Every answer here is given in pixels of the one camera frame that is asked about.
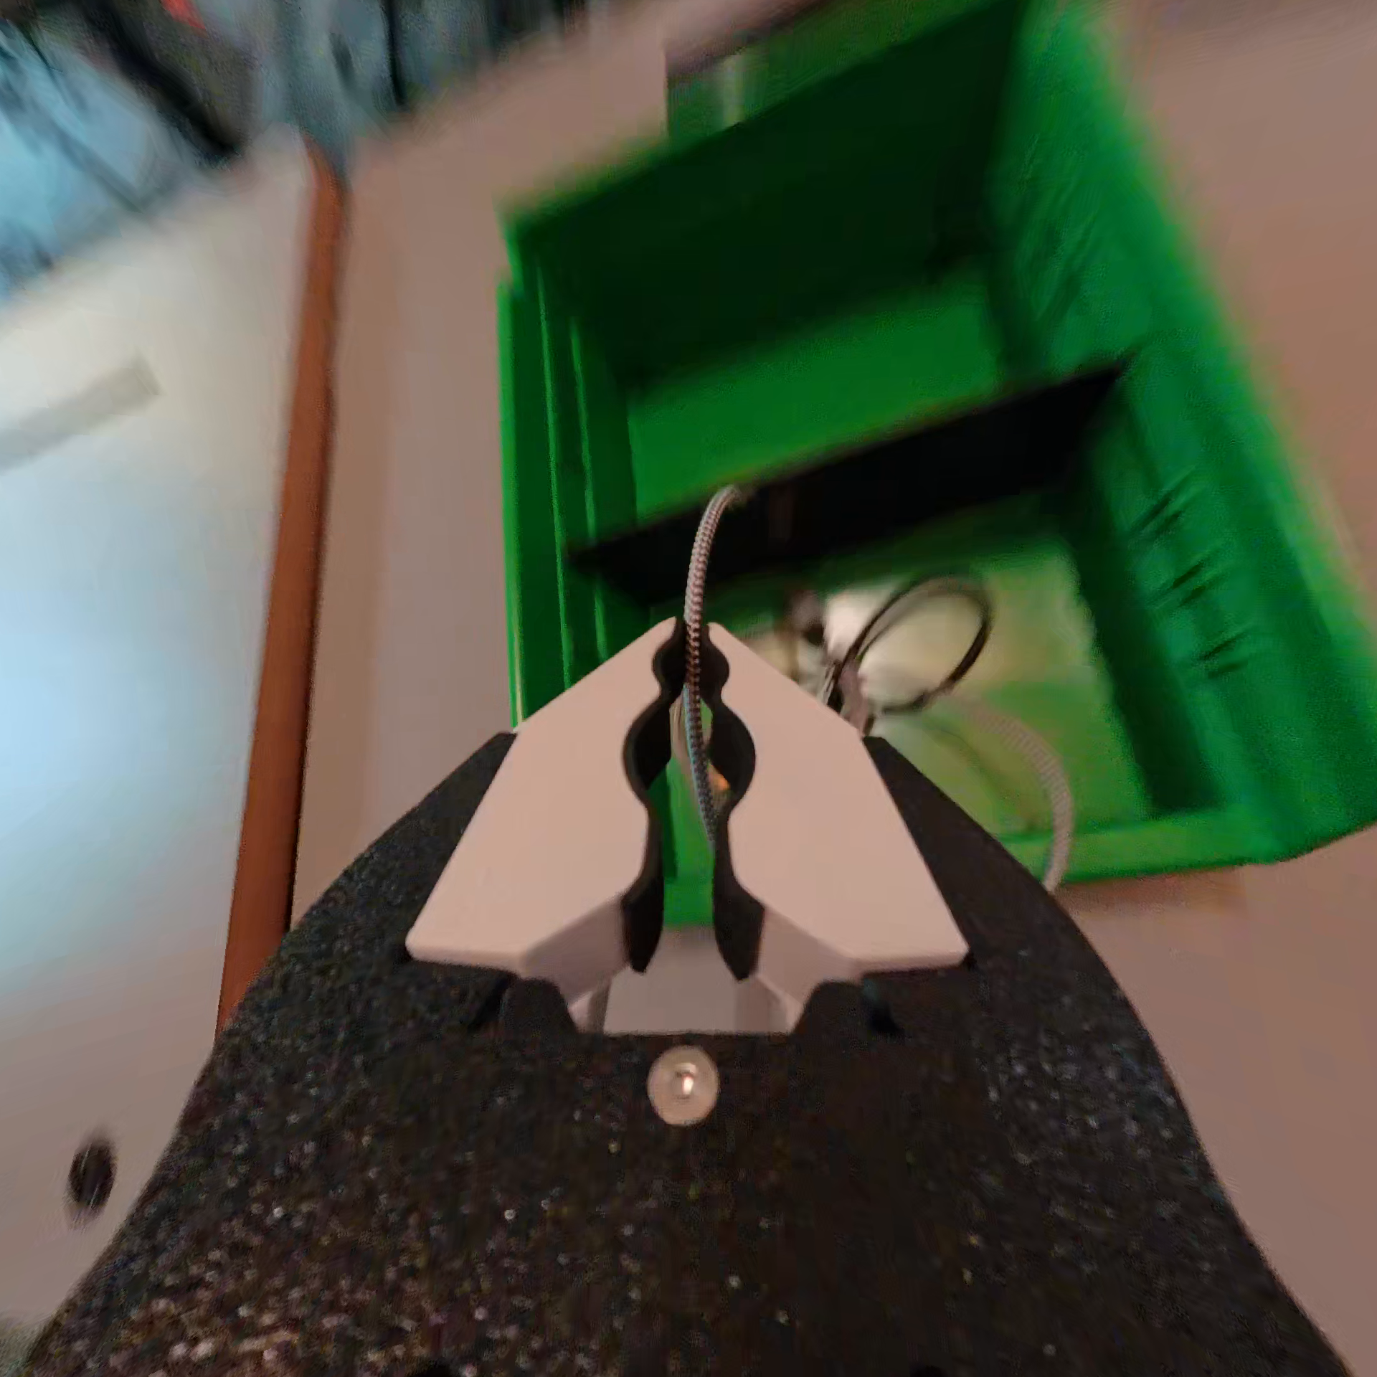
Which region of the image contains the black round knob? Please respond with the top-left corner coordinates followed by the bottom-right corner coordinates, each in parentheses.
top-left (64, 1135), bottom-right (120, 1220)

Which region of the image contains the grey braided usb-c cable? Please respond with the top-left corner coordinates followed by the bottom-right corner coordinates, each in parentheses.
top-left (669, 484), bottom-right (1077, 896)

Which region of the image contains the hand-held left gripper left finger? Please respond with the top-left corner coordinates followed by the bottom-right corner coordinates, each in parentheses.
top-left (407, 619), bottom-right (690, 1035)

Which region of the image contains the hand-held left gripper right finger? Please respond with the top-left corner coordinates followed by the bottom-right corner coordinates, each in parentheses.
top-left (694, 625), bottom-right (971, 1033)

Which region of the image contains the black cable loop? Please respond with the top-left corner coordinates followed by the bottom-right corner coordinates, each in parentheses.
top-left (823, 576), bottom-right (994, 717)

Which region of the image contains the green plastic bin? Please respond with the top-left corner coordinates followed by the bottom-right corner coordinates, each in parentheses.
top-left (495, 0), bottom-right (1377, 932)

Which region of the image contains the brown wooden strip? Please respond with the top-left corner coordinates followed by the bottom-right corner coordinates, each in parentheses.
top-left (215, 140), bottom-right (348, 1037)

